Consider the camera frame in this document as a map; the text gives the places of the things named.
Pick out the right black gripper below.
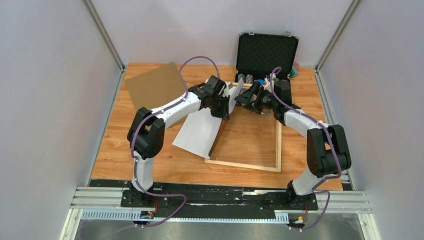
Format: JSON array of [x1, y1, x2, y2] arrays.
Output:
[[234, 81, 278, 115]]

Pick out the colourful balloon photo print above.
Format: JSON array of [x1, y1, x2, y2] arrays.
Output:
[[165, 76, 240, 159]]

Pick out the light wooden picture frame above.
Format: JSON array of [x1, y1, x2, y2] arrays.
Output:
[[203, 82, 283, 173]]

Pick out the brown cardboard backing board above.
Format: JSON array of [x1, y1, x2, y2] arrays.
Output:
[[124, 62, 185, 112]]

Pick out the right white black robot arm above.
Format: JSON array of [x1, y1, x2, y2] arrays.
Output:
[[235, 80, 352, 209]]

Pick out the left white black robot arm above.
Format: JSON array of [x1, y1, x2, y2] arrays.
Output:
[[127, 75, 234, 207]]

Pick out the grey purple chip stack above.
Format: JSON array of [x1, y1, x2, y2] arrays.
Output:
[[236, 73, 254, 84]]

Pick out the blue dealer button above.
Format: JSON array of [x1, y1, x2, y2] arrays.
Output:
[[256, 79, 266, 86]]

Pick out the black poker chip case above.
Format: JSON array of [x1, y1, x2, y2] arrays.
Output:
[[233, 32, 299, 85]]

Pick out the colourful objects behind case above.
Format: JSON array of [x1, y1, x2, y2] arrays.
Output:
[[290, 61, 300, 78]]

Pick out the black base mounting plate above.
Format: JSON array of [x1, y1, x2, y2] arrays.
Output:
[[120, 182, 318, 219]]

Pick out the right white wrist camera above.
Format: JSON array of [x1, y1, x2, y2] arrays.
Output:
[[264, 82, 272, 93]]

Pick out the aluminium front rail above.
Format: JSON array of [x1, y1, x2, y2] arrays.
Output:
[[70, 184, 372, 214]]

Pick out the grey slotted cable duct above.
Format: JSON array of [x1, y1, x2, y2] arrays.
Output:
[[80, 209, 290, 223]]

